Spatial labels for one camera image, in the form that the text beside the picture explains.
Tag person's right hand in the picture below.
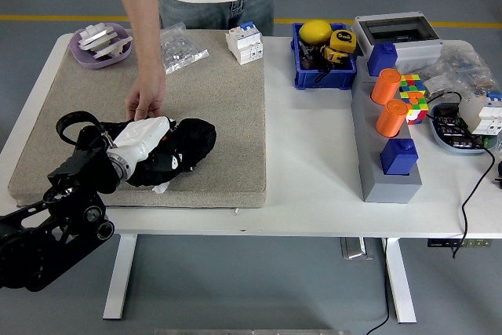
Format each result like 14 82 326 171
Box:
125 65 168 122

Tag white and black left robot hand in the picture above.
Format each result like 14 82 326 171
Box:
111 115 176 164

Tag black glossy display panel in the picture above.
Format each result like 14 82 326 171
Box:
76 118 197 173

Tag black desk control panel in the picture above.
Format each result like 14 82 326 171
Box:
426 239 492 249

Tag clear bag of metal nuts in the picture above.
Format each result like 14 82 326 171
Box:
159 21 210 75

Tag purple plastic bowl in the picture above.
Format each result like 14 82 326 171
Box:
69 22 133 70

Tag grey-brown mat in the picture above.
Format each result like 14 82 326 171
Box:
8 28 268 209

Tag white table leg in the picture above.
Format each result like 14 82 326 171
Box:
380 237 417 323
101 234 138 320

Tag dark brown tool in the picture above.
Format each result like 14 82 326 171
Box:
300 40 326 71

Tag blue plastic bin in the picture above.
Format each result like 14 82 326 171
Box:
291 22 358 91

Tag yellow and black tape measure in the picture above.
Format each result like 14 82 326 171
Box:
319 45 348 67

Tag long grey slotted base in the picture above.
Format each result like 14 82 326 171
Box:
350 56 424 205

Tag blue block with knob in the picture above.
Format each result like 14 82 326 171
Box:
380 137 419 177
366 41 398 77

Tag orange cylinder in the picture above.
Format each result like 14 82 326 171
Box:
370 67 403 105
375 98 409 138

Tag metal floor box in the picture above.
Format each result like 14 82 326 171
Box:
340 236 373 260

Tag multicolour puzzle cube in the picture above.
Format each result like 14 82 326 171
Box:
398 74 427 95
403 90 430 126

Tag grey distribution box, clear lid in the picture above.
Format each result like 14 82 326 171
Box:
351 11 444 71

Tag blue-grey bowl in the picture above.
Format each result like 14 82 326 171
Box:
428 102 497 155

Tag black electronic modules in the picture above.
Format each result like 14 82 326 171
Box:
433 104 482 150

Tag clear bag of small parts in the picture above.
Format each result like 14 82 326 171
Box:
421 42 499 96

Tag white circuit breaker bank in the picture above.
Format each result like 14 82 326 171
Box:
457 89 502 136

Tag white plastic rail piece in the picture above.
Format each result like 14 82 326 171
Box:
93 35 133 59
79 24 115 51

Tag white circuit breaker, blue switch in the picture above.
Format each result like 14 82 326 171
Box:
225 20 264 66

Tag black floor cable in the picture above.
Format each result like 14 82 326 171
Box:
364 237 390 335

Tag black power cord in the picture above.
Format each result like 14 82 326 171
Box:
426 91 496 260

